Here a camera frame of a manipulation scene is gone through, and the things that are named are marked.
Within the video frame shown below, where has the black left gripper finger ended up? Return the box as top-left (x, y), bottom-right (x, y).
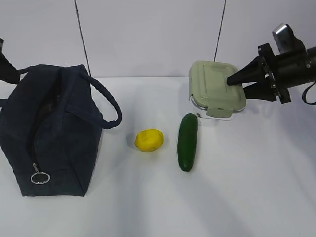
top-left (0, 52), bottom-right (20, 84)

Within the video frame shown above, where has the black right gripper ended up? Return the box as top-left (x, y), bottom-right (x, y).
top-left (227, 43), bottom-right (291, 104)

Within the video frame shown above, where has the glass container green lid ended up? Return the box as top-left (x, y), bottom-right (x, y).
top-left (188, 60), bottom-right (246, 121)

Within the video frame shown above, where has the navy blue lunch bag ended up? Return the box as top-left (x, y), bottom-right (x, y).
top-left (0, 65), bottom-right (122, 197)

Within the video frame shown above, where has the green cucumber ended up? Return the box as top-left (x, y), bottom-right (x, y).
top-left (177, 113), bottom-right (198, 172)

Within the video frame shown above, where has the yellow lemon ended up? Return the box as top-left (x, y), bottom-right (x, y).
top-left (134, 129), bottom-right (164, 152)

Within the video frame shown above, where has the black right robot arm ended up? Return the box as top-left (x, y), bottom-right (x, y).
top-left (227, 37), bottom-right (316, 104)

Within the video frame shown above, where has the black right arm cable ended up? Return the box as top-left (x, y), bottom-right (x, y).
top-left (303, 82), bottom-right (316, 105)

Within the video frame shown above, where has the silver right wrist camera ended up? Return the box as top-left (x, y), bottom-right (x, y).
top-left (272, 23), bottom-right (295, 54)

